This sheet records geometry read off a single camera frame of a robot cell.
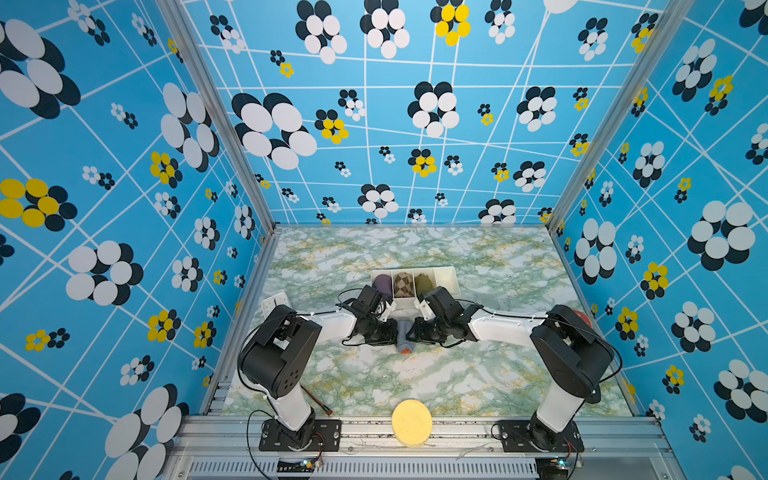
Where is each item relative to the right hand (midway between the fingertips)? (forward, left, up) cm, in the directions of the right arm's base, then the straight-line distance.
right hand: (409, 338), depth 89 cm
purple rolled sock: (+17, +8, +5) cm, 19 cm away
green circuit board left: (-32, +26, -1) cm, 41 cm away
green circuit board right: (-31, -34, -3) cm, 46 cm away
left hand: (0, +2, -1) cm, 2 cm away
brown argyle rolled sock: (+16, +2, +5) cm, 17 cm away
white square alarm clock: (+10, +45, +4) cm, 46 cm away
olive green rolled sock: (+17, -5, +4) cm, 18 cm away
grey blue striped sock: (-4, +2, +3) cm, 5 cm away
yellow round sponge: (-23, 0, +1) cm, 23 cm away
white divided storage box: (+23, -13, 0) cm, 26 cm away
